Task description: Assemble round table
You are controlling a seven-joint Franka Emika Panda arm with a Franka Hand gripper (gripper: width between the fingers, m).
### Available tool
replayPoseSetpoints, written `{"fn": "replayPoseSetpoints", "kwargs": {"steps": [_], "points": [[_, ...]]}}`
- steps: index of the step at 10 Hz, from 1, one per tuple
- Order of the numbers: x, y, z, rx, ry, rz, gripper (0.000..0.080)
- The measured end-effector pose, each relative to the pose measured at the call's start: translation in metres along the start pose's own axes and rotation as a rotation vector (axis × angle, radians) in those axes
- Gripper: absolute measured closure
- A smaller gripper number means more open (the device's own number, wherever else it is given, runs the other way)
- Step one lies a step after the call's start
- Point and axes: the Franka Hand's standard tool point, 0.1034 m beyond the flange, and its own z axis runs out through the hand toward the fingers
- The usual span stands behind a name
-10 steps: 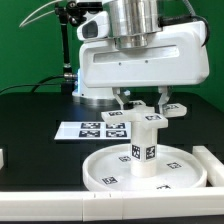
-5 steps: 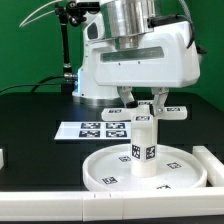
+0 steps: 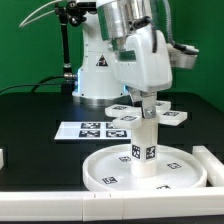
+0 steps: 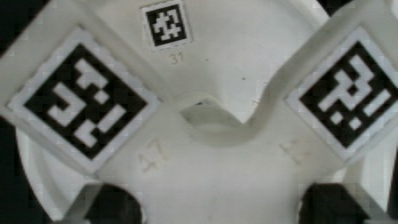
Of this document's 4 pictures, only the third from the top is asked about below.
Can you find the white marker tag plate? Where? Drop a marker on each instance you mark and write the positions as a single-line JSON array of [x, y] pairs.
[[91, 131]]

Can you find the white right fence rail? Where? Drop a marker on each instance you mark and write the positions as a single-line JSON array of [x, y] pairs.
[[214, 168]]

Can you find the white left fence piece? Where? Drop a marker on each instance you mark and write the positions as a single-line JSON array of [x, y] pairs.
[[1, 159]]

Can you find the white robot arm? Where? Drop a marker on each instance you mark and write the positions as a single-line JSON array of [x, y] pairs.
[[124, 55]]

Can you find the white cross-shaped table base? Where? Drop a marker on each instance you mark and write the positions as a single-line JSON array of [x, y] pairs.
[[129, 117]]

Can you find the white round table top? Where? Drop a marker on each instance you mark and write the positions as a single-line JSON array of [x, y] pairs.
[[117, 168]]

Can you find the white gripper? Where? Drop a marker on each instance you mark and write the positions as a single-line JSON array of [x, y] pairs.
[[149, 72]]

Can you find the white front fence rail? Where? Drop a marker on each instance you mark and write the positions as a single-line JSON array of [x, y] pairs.
[[95, 206]]

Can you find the white fence rail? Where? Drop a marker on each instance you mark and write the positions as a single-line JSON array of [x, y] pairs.
[[214, 168], [95, 206]]

